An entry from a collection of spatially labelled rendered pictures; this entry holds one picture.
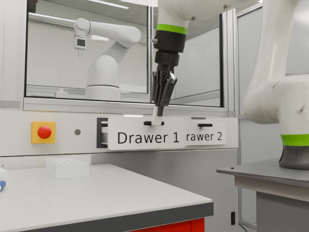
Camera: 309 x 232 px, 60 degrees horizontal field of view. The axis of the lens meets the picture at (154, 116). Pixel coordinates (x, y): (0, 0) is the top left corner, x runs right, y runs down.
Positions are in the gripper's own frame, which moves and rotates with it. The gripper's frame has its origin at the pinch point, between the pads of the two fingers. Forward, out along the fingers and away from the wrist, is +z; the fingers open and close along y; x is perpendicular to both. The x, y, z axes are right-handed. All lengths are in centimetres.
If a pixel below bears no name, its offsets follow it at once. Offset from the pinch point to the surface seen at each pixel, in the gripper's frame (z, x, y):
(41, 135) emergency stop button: 10.5, -33.9, -10.2
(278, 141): 39, 156, -68
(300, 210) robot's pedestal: 11.1, 21.0, 40.7
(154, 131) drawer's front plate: 6.9, 1.6, -3.4
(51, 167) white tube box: 13.1, -32.4, 7.0
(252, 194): 94, 153, -76
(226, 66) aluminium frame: -18, 49, -29
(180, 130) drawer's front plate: 6.5, 12.6, -3.6
